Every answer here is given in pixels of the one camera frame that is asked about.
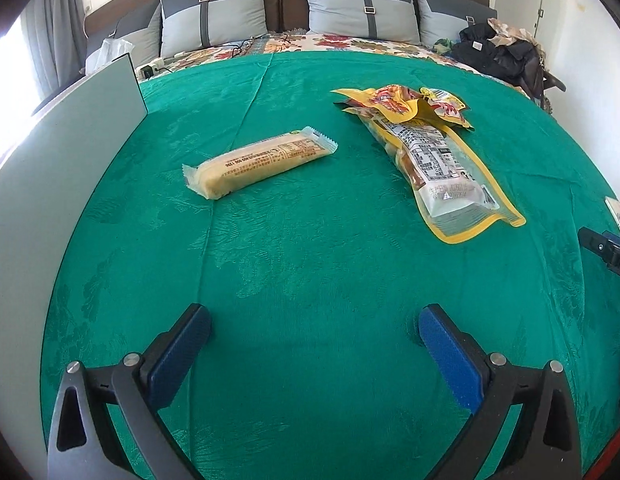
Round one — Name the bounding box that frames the pale yellow cake packet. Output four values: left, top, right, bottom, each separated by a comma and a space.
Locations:
182, 127, 338, 201

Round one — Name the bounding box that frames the grey curtain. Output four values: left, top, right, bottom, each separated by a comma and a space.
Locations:
20, 0, 86, 106

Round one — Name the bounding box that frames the grey pillow with strap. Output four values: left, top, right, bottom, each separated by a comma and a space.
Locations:
414, 0, 498, 47
160, 0, 269, 58
85, 0, 163, 61
298, 0, 421, 45

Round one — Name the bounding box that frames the black jacket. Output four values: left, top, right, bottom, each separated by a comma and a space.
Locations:
450, 22, 545, 96

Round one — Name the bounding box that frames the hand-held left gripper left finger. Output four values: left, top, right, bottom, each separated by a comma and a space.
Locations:
46, 303, 213, 480

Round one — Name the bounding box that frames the green blanket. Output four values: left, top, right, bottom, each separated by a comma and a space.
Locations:
40, 50, 620, 480

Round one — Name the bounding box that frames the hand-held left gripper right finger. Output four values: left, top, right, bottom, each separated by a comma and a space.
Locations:
419, 304, 585, 480

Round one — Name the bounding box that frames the floral bedspread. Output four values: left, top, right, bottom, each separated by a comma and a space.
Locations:
140, 30, 555, 116

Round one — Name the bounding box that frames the white power strip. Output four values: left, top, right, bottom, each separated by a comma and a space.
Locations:
137, 57, 165, 81

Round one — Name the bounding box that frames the red and yellow snack packet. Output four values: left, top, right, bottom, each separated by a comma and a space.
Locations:
331, 85, 431, 121

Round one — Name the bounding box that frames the clear plastic bag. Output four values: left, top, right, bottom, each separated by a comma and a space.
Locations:
85, 37, 136, 75

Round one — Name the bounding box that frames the beige patterned cloth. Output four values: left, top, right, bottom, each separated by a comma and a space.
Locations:
487, 17, 538, 48

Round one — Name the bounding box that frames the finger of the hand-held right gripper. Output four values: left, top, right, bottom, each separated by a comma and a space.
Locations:
577, 226, 620, 281

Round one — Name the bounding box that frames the clear yellow-edged sausage packet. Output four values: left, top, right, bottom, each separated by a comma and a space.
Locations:
357, 110, 527, 245

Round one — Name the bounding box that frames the grey board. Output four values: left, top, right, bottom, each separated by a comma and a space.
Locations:
0, 54, 149, 411

